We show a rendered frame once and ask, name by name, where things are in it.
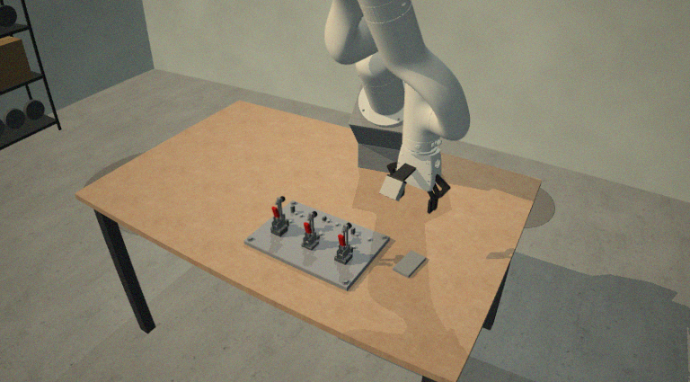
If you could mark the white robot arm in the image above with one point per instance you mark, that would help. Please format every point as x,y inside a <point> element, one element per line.
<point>434,103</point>

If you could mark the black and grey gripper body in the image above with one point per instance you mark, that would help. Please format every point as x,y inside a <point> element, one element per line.
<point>428,165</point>

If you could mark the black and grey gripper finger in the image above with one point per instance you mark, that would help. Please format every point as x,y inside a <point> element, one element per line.
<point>391,168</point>
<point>433,201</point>

